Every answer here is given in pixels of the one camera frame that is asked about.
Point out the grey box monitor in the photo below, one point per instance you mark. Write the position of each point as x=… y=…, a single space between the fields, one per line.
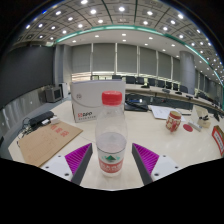
x=53 y=94

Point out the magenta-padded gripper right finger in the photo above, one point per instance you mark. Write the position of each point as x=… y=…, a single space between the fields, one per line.
x=146 y=158

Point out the red and cream mug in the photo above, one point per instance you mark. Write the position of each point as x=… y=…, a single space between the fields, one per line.
x=173 y=121

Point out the flat round red coaster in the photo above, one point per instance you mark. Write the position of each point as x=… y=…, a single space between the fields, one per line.
x=188 y=128

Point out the clear red-capped water bottle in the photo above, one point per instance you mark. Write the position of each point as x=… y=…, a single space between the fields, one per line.
x=111 y=146

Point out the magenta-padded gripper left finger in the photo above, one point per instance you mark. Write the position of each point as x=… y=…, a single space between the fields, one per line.
x=78 y=158

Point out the group of ceiling lights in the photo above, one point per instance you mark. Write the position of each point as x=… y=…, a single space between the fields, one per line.
x=121 y=9

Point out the small white remote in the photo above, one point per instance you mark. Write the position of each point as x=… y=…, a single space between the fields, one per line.
x=195 y=126

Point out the brown paper envelope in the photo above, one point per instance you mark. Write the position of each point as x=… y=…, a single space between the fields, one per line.
x=46 y=141

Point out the white printed paper sheet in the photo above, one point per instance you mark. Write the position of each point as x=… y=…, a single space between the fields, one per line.
x=160 y=112

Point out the row of black desk microphones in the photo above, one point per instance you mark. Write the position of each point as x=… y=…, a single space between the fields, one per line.
x=165 y=90

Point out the black power adapter box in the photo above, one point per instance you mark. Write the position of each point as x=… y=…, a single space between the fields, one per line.
x=41 y=118

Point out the row of black office chairs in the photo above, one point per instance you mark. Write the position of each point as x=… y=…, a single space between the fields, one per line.
x=151 y=81

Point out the black conference desk phone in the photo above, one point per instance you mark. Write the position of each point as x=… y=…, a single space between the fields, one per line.
x=136 y=104

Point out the large white cardboard box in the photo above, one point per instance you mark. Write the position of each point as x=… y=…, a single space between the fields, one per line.
x=88 y=100

